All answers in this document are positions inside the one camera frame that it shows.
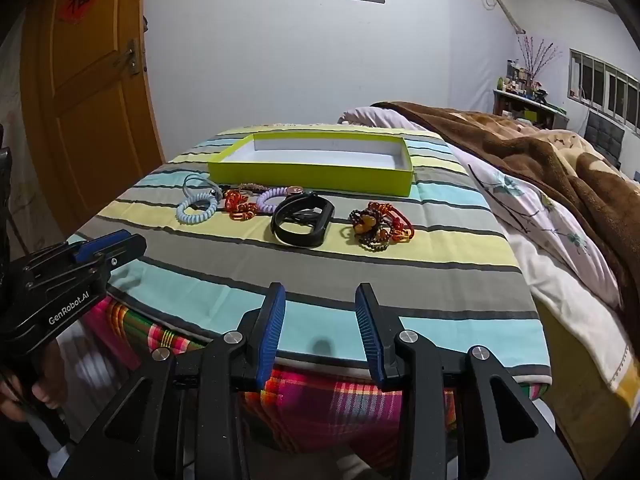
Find black office chair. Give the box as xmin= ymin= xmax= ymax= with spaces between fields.
xmin=585 ymin=110 xmax=626 ymax=169

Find light blue spiral hair tie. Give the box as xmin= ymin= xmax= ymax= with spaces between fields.
xmin=176 ymin=191 xmax=219 ymax=226

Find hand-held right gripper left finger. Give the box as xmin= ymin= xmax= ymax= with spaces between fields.
xmin=65 ymin=282 xmax=287 ymax=480

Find striped bed sheet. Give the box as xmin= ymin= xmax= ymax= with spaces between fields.
xmin=67 ymin=122 xmax=553 ymax=401

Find metal door latch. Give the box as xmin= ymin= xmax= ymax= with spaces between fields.
xmin=111 ymin=39 xmax=146 ymax=77

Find white floral quilt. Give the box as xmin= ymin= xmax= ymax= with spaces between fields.
xmin=452 ymin=149 xmax=636 ymax=411

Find orange wooden door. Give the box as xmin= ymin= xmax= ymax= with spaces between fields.
xmin=20 ymin=0 xmax=166 ymax=241

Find colourful plaid cloth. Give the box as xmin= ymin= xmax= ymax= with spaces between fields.
xmin=85 ymin=295 xmax=458 ymax=467

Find brown fleece blanket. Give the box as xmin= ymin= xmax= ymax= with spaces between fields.
xmin=370 ymin=101 xmax=640 ymax=343

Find yellow mattress cover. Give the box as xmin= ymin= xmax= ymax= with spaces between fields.
xmin=520 ymin=300 xmax=640 ymax=466

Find group of bottles and jars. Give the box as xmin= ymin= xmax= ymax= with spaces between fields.
xmin=495 ymin=57 xmax=551 ymax=106

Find red orange knotted bracelet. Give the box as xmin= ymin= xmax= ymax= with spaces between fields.
xmin=223 ymin=189 xmax=258 ymax=221

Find amber beaded bracelet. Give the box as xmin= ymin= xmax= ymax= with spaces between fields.
xmin=341 ymin=201 xmax=397 ymax=252

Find purple flower branches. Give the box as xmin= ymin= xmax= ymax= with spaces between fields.
xmin=517 ymin=35 xmax=561 ymax=84

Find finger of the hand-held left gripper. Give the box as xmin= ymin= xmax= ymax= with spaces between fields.
xmin=97 ymin=235 xmax=148 ymax=281
xmin=70 ymin=229 xmax=133 ymax=265

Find purple spiral hair tie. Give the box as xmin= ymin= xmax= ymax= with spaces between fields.
xmin=256 ymin=185 xmax=304 ymax=214

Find wrapped air conditioner pipe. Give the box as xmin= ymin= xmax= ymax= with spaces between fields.
xmin=477 ymin=0 xmax=529 ymax=36

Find lime green cardboard box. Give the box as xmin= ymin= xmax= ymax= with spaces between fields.
xmin=207 ymin=132 xmax=414 ymax=197

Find clear blue elastic loop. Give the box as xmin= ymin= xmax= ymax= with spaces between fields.
xmin=183 ymin=174 xmax=223 ymax=202

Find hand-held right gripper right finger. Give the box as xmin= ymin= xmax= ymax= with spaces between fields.
xmin=355 ymin=282 xmax=576 ymax=480

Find pale pink pillow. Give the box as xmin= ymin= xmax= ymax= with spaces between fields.
xmin=337 ymin=106 xmax=426 ymax=134

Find wooden shelf desk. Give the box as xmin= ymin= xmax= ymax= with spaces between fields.
xmin=492 ymin=87 xmax=571 ymax=129

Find person's left hand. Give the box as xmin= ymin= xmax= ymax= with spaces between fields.
xmin=0 ymin=345 xmax=69 ymax=423

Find barred window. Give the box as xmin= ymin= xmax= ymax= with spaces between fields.
xmin=567 ymin=49 xmax=640 ymax=137

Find black wristband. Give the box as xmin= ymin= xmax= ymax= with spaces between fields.
xmin=271 ymin=191 xmax=336 ymax=248

